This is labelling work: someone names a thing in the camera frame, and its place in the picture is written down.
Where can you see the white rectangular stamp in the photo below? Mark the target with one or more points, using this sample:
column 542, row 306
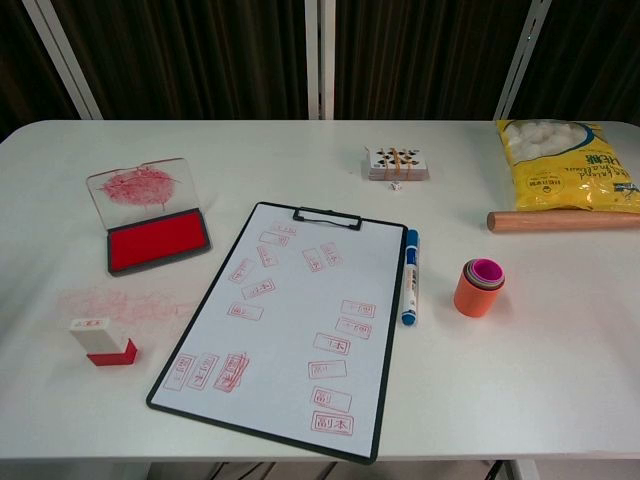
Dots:
column 95, row 334

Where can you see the black clipboard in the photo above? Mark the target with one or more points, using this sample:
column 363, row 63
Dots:
column 327, row 221

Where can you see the blue whiteboard marker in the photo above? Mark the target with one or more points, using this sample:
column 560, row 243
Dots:
column 411, row 280

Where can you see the red ink pad clear lid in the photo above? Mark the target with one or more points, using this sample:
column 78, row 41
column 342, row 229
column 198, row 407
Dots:
column 157, row 245

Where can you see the wooden rolling pin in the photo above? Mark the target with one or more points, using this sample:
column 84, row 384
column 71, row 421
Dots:
column 550, row 221

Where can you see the dark brown curtain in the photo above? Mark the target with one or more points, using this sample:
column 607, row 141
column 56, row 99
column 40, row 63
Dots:
column 175, row 60

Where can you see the yellow bag of white puffs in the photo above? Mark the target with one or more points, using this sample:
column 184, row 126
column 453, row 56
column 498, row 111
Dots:
column 560, row 175

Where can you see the white upright frame post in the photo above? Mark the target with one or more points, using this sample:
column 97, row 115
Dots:
column 319, row 60

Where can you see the white slanted frame post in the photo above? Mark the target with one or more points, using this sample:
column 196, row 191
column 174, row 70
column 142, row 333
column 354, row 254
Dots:
column 522, row 60
column 60, row 55

